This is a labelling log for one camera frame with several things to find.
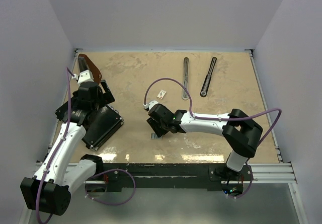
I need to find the black stapler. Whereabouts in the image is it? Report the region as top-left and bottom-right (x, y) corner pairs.
(200, 57), (217, 97)

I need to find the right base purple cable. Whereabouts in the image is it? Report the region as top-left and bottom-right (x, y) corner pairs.
(225, 166), (256, 199)

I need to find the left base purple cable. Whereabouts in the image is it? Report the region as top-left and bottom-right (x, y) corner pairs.
(85, 169), (136, 205)

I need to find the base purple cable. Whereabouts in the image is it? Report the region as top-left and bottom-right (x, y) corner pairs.
(225, 166), (256, 199)
(85, 169), (136, 205)

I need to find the white staple box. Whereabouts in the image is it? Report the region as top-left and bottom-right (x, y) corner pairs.
(157, 90), (167, 99)

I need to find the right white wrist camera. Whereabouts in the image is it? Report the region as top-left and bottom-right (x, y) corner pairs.
(143, 100), (158, 111)

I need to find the black carrying case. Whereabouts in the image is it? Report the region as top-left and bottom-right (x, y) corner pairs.
(55, 96), (124, 151)

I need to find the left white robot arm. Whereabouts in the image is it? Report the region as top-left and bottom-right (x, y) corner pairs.
(20, 80), (122, 216)

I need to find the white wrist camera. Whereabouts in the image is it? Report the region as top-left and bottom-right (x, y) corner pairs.
(143, 100), (158, 111)
(71, 69), (94, 86)

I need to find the brown wooden metronome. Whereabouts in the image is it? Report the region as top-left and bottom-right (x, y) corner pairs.
(77, 54), (102, 84)

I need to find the large staple strip block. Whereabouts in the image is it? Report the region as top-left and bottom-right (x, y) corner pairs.
(150, 133), (162, 139)

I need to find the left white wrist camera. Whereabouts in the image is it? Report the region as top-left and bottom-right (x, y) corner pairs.
(71, 69), (94, 86)

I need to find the grey deli stapler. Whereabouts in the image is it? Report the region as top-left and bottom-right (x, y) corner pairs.
(182, 57), (189, 100)

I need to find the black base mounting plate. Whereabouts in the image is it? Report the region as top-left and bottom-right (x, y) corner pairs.
(86, 163), (253, 193)

